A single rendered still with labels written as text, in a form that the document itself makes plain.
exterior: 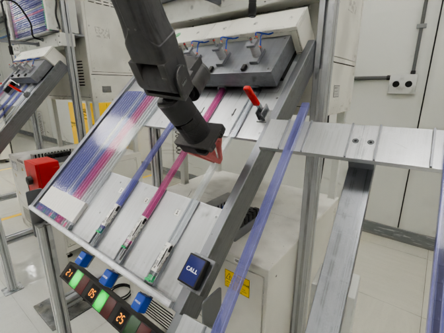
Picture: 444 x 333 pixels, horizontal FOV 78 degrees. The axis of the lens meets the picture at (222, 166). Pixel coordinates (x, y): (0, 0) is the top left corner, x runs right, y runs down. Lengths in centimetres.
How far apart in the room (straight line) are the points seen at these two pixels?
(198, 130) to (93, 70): 149
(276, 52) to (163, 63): 38
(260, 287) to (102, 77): 160
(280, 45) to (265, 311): 72
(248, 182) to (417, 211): 189
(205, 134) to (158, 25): 22
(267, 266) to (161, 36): 62
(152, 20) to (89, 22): 159
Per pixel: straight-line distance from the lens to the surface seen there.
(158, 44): 43
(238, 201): 56
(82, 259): 75
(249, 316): 94
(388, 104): 224
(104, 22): 206
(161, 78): 46
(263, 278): 82
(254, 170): 59
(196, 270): 49
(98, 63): 200
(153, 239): 64
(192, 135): 54
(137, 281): 60
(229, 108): 75
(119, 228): 72
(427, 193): 232
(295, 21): 79
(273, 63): 71
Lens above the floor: 109
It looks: 16 degrees down
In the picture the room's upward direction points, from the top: straight up
